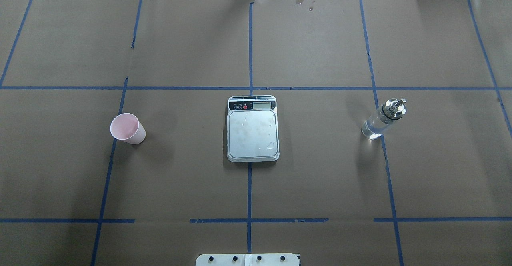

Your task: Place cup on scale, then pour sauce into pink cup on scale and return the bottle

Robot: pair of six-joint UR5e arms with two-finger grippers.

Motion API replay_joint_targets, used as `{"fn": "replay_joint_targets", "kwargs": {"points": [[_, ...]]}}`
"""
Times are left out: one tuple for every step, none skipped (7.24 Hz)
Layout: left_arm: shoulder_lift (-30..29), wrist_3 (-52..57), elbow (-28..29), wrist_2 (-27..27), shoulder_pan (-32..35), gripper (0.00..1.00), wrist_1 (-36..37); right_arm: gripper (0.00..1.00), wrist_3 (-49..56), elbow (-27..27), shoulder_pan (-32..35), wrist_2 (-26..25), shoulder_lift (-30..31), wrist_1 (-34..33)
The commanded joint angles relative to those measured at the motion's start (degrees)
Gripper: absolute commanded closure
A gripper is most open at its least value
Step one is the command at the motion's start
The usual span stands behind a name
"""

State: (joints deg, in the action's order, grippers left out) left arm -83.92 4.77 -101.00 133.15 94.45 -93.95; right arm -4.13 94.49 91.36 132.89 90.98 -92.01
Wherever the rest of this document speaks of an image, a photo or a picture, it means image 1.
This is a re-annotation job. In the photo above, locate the pink paper cup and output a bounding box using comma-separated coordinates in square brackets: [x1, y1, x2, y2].
[110, 113, 146, 144]

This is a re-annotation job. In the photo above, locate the clear glass sauce bottle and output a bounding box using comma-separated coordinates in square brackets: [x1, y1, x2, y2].
[361, 98, 407, 140]

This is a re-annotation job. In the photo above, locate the silver digital kitchen scale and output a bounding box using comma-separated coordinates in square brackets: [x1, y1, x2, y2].
[226, 95, 280, 162]

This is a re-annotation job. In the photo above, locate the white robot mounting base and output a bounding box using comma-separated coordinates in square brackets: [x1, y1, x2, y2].
[195, 253, 301, 266]

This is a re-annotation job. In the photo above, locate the brown paper table cover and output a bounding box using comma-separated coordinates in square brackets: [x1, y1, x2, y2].
[1, 0, 511, 266]

